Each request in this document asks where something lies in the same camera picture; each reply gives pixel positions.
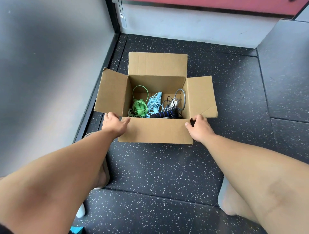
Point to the person's left hand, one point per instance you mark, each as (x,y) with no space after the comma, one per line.
(113,125)

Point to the person's right forearm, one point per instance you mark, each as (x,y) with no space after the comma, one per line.
(260,183)

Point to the person's right hand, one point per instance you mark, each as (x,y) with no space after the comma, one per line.
(200,130)

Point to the white game controller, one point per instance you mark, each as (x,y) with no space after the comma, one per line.
(80,211)

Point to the grey left slipper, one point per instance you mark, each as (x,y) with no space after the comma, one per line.
(106,168)

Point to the grey slipper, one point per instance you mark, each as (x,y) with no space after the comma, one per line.
(221,192)
(106,168)

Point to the grey right slipper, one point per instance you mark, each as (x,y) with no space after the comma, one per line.
(221,192)

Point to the brown cardboard box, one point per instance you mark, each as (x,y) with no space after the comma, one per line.
(157,131)

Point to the black shirt sleeve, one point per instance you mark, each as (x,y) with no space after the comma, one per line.
(3,230)

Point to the person's left forearm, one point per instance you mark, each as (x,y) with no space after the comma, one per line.
(55,183)

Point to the black wall edge trim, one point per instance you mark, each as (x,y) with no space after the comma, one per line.
(114,19)

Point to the pink glass panel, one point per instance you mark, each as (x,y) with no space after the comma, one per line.
(217,4)

